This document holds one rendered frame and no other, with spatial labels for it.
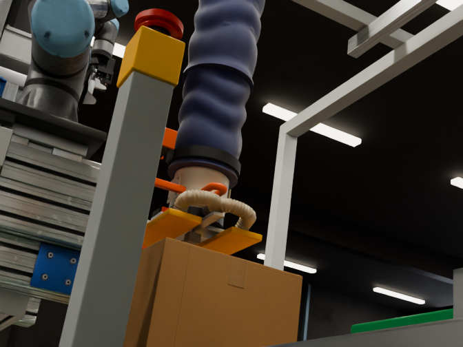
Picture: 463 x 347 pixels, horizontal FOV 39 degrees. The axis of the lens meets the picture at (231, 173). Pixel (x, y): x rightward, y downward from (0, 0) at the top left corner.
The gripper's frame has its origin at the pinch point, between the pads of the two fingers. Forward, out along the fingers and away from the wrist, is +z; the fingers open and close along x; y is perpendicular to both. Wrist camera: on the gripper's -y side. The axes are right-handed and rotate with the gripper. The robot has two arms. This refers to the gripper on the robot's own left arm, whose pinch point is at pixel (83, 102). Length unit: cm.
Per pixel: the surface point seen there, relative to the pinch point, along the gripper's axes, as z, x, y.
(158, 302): 73, -61, 18
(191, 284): 67, -61, 25
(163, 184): 34, -35, 22
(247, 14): -30, -41, 38
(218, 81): -2, -40, 32
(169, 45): 54, -130, -12
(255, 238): 47, -47, 48
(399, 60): -158, 93, 214
